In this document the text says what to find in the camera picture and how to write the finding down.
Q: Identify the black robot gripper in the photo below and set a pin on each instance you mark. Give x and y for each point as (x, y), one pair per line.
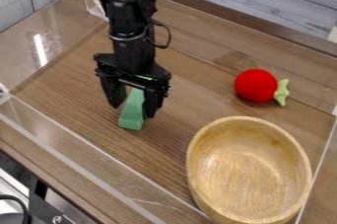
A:
(131, 66)

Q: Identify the green rectangular block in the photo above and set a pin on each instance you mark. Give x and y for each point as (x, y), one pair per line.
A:
(132, 116)

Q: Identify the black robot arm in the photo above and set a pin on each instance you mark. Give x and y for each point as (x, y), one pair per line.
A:
(131, 17)

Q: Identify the light wooden bowl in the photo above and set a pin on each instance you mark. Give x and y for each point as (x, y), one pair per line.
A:
(248, 171)

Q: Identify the clear acrylic tray walls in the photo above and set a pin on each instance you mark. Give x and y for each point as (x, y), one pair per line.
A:
(172, 120)

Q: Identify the red plush tomato toy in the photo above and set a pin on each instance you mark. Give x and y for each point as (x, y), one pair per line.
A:
(258, 86)

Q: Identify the clear acrylic corner bracket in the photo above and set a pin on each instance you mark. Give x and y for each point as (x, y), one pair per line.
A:
(95, 8)

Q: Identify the black table leg bracket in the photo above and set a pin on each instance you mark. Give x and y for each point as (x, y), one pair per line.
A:
(43, 212)

